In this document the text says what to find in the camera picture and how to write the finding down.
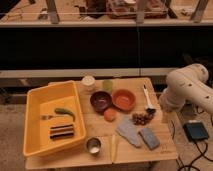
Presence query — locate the orange apple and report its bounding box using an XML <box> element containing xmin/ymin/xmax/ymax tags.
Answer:
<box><xmin>104</xmin><ymin>108</ymin><xmax>116</xmax><ymax>122</ymax></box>

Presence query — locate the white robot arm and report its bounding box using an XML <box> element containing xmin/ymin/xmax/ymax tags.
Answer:
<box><xmin>159</xmin><ymin>63</ymin><xmax>213</xmax><ymax>115</ymax></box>

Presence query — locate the green cup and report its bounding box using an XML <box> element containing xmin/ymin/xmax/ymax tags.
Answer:
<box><xmin>102</xmin><ymin>80</ymin><xmax>113</xmax><ymax>94</ymax></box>

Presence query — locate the metal cup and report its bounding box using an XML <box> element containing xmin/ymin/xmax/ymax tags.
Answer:
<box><xmin>86</xmin><ymin>137</ymin><xmax>101</xmax><ymax>155</ymax></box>

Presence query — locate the dark purple bowl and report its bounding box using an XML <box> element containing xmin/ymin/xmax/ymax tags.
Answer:
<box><xmin>90</xmin><ymin>91</ymin><xmax>112</xmax><ymax>113</ymax></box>

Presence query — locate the orange bowl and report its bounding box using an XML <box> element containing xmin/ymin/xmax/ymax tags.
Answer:
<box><xmin>112</xmin><ymin>89</ymin><xmax>136</xmax><ymax>111</ymax></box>

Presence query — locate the wooden table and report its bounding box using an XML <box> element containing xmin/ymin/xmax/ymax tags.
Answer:
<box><xmin>26</xmin><ymin>78</ymin><xmax>177</xmax><ymax>169</ymax></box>

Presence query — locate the bunch of brown grapes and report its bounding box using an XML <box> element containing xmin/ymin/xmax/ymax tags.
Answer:
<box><xmin>132</xmin><ymin>113</ymin><xmax>154</xmax><ymax>125</ymax></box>

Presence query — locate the grey cloth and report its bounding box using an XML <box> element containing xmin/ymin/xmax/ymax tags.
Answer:
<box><xmin>116</xmin><ymin>117</ymin><xmax>141</xmax><ymax>148</ymax></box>

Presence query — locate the yellow plastic knife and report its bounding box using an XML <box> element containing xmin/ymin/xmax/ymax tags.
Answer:
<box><xmin>110</xmin><ymin>135</ymin><xmax>119</xmax><ymax>163</ymax></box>

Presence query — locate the green pepper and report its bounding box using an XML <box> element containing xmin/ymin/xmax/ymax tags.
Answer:
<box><xmin>54</xmin><ymin>108</ymin><xmax>75</xmax><ymax>121</ymax></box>

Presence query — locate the striped dark block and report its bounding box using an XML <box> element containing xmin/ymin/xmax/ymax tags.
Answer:
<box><xmin>50</xmin><ymin>124</ymin><xmax>75</xmax><ymax>139</ymax></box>

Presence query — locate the yellow plastic tub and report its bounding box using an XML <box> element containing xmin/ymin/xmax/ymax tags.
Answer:
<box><xmin>23</xmin><ymin>81</ymin><xmax>86</xmax><ymax>157</ymax></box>

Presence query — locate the small fork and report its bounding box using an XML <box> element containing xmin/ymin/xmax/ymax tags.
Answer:
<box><xmin>41</xmin><ymin>115</ymin><xmax>54</xmax><ymax>120</ymax></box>

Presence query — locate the blue sponge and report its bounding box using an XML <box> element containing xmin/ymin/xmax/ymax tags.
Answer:
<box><xmin>139</xmin><ymin>127</ymin><xmax>160</xmax><ymax>150</ymax></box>

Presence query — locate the black foot pedal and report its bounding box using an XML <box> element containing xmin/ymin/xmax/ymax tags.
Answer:
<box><xmin>183</xmin><ymin>122</ymin><xmax>209</xmax><ymax>141</ymax></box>

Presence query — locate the white handled brush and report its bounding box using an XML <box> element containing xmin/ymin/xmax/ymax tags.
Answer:
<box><xmin>143</xmin><ymin>85</ymin><xmax>156</xmax><ymax>113</ymax></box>

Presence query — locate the black cable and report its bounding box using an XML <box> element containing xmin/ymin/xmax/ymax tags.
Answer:
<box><xmin>170</xmin><ymin>119</ymin><xmax>213</xmax><ymax>171</ymax></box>

